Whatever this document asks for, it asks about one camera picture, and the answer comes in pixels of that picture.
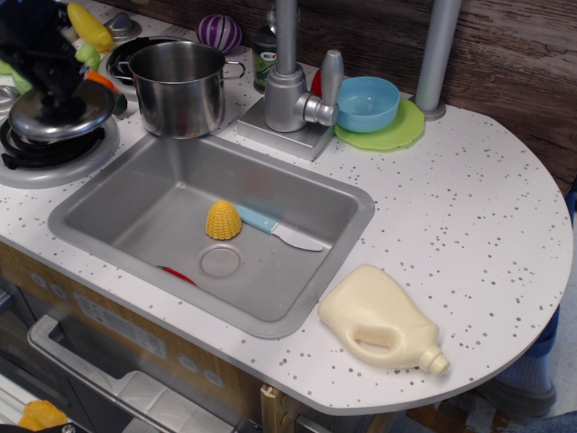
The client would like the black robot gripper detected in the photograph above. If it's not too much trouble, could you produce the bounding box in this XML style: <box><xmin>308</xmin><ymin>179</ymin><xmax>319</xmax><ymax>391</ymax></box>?
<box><xmin>1</xmin><ymin>1</ymin><xmax>85</xmax><ymax>108</ymax></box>

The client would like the steel pot lid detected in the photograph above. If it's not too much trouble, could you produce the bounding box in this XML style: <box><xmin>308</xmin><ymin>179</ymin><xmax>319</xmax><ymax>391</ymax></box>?
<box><xmin>8</xmin><ymin>80</ymin><xmax>115</xmax><ymax>143</ymax></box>

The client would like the steel cooking pot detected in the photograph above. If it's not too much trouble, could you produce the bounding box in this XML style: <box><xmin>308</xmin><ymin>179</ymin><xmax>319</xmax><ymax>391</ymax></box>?
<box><xmin>121</xmin><ymin>41</ymin><xmax>246</xmax><ymax>139</ymax></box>

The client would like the light green toy vegetable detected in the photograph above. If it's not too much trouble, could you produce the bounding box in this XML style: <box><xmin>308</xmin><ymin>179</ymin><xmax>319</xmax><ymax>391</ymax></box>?
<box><xmin>0</xmin><ymin>60</ymin><xmax>13</xmax><ymax>75</ymax></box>

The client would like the green toy cabbage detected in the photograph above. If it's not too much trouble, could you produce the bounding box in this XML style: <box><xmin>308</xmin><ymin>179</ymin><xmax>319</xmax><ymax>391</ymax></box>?
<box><xmin>12</xmin><ymin>70</ymin><xmax>32</xmax><ymax>94</ymax></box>

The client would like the yellow toy pepper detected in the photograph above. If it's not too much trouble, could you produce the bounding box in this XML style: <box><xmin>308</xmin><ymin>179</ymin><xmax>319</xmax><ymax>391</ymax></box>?
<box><xmin>67</xmin><ymin>3</ymin><xmax>113</xmax><ymax>52</ymax></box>

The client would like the rear right stove burner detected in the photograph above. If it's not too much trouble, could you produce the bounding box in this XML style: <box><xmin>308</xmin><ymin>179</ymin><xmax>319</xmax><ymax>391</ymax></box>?
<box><xmin>98</xmin><ymin>36</ymin><xmax>182</xmax><ymax>102</ymax></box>

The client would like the silver stove knob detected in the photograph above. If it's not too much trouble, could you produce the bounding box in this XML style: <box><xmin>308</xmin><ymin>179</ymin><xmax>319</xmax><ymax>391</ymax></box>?
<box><xmin>105</xmin><ymin>12</ymin><xmax>142</xmax><ymax>41</ymax></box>

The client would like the orange toy carrot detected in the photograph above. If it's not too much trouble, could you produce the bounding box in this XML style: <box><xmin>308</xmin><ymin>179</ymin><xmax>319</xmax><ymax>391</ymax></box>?
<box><xmin>86</xmin><ymin>70</ymin><xmax>128</xmax><ymax>115</ymax></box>

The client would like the front black stove burner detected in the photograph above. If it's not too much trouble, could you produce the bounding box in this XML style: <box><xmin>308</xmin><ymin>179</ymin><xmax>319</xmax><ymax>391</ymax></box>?
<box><xmin>1</xmin><ymin>119</ymin><xmax>119</xmax><ymax>189</ymax></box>

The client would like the purple striped toy onion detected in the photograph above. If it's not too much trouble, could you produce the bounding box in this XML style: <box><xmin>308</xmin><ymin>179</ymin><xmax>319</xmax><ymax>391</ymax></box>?
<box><xmin>196</xmin><ymin>14</ymin><xmax>243</xmax><ymax>54</ymax></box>

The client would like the green toy can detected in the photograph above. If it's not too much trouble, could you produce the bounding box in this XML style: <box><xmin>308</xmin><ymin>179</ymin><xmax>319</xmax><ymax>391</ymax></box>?
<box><xmin>252</xmin><ymin>26</ymin><xmax>277</xmax><ymax>93</ymax></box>

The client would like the yellow toy corn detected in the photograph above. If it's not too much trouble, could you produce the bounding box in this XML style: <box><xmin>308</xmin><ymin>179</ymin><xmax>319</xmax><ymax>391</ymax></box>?
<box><xmin>205</xmin><ymin>199</ymin><xmax>243</xmax><ymax>240</ymax></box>

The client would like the red toy chili pepper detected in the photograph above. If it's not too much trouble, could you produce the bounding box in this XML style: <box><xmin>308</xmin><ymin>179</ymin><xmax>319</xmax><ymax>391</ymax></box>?
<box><xmin>156</xmin><ymin>265</ymin><xmax>197</xmax><ymax>286</ymax></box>

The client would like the silver toy faucet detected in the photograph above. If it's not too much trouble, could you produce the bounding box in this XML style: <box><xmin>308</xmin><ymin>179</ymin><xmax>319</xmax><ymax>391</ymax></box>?
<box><xmin>237</xmin><ymin>1</ymin><xmax>343</xmax><ymax>161</ymax></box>

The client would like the red toy tomato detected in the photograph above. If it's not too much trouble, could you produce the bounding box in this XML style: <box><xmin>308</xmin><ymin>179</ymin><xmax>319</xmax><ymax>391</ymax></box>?
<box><xmin>310</xmin><ymin>69</ymin><xmax>322</xmax><ymax>97</ymax></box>

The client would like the grey sink basin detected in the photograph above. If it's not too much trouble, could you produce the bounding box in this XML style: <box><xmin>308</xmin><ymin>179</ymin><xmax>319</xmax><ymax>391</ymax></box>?
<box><xmin>49</xmin><ymin>135</ymin><xmax>374</xmax><ymax>338</ymax></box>

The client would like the blue plastic bowl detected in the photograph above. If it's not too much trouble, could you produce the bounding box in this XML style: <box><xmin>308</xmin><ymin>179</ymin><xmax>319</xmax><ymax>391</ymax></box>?
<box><xmin>336</xmin><ymin>77</ymin><xmax>400</xmax><ymax>133</ymax></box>

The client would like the yellow toy on floor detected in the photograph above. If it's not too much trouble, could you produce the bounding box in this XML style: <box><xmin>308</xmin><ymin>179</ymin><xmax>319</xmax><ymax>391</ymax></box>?
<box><xmin>17</xmin><ymin>401</ymin><xmax>69</xmax><ymax>431</ymax></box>

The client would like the green plastic plate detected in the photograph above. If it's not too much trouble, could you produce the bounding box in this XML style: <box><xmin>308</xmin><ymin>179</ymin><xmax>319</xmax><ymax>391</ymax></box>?
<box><xmin>334</xmin><ymin>98</ymin><xmax>425</xmax><ymax>151</ymax></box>

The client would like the grey metal pole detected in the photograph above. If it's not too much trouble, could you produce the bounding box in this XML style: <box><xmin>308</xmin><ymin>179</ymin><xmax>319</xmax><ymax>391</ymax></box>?
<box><xmin>414</xmin><ymin>0</ymin><xmax>462</xmax><ymax>121</ymax></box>

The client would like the cream toy detergent bottle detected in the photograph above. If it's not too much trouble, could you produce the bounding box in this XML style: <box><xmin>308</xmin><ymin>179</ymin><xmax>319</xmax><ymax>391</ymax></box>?
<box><xmin>318</xmin><ymin>264</ymin><xmax>450</xmax><ymax>375</ymax></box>

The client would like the blue handled toy knife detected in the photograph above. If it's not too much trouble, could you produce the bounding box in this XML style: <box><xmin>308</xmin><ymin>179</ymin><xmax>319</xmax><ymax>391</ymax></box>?
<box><xmin>235</xmin><ymin>206</ymin><xmax>324</xmax><ymax>252</ymax></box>

